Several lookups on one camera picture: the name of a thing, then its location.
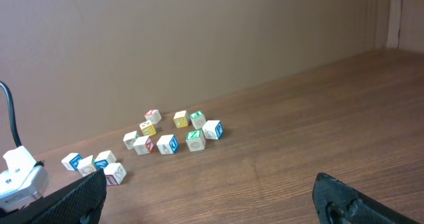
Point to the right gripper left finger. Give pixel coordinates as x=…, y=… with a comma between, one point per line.
x=79, y=202

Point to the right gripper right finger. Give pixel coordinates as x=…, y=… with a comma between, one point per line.
x=338, y=203

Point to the red striped wooden block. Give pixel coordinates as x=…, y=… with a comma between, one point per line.
x=114, y=173

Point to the blue D wooden block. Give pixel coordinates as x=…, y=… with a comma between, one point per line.
x=167, y=144

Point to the green Z wooden block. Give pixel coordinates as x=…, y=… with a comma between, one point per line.
x=195, y=140

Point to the wooden block with red side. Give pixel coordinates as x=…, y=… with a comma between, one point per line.
x=86, y=166

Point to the blue edged far-left block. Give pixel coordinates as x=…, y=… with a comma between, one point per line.
x=71, y=161

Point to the blue picture wooden block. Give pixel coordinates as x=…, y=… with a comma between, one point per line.
x=104, y=158

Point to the plain white wooden block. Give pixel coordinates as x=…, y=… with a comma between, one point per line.
x=130, y=138

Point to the red N wooden block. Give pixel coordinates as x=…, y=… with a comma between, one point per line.
x=143, y=145

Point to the yellow picture wooden block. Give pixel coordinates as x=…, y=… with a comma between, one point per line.
x=147, y=128

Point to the red X wooden block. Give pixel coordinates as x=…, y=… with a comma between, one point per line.
x=153, y=116

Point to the yellow plain wooden block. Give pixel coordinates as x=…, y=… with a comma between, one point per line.
x=181, y=119

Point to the blue P wooden block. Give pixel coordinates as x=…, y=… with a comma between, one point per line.
x=213, y=129

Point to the green letter wooden block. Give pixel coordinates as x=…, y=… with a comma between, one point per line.
x=198, y=119

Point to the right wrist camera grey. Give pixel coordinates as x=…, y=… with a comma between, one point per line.
x=24, y=182

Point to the right camera cable black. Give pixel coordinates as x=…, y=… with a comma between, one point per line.
x=11, y=110

